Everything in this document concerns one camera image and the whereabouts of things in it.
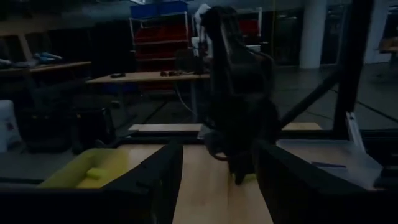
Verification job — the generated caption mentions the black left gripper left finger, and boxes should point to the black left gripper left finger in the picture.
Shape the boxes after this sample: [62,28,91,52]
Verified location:
[0,142,183,224]

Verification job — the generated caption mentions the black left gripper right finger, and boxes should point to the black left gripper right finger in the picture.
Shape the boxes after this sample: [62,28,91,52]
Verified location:
[252,141,398,224]

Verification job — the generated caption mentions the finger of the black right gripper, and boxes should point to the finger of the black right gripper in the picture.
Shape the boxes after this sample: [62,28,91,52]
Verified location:
[241,160,254,185]
[230,160,243,186]

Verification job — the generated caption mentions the clear plastic bin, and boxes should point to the clear plastic bin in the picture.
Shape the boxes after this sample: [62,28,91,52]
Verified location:
[275,138,384,190]

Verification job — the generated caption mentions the yellow translucent plastic bin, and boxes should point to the yellow translucent plastic bin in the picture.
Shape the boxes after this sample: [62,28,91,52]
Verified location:
[39,147,133,189]

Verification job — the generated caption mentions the black computer tower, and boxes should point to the black computer tower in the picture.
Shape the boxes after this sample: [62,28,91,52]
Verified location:
[17,104,74,153]
[73,105,114,153]

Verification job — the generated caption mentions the wooden table metal legs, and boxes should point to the wooden table metal legs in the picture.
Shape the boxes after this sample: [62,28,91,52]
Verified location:
[86,70,212,122]

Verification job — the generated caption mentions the red and blue shelf rack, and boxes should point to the red and blue shelf rack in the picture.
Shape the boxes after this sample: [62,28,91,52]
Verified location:
[129,1,191,93]

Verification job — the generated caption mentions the white pillar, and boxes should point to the white pillar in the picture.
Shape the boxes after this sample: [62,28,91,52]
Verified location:
[299,0,328,70]

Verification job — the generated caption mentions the white container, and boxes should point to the white container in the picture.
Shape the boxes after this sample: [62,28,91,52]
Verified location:
[0,99,22,153]

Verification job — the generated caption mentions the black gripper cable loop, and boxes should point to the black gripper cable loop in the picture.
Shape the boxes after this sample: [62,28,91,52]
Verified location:
[211,146,231,162]

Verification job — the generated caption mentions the silver bracket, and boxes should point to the silver bracket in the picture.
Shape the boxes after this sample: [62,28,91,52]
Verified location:
[345,111,367,153]

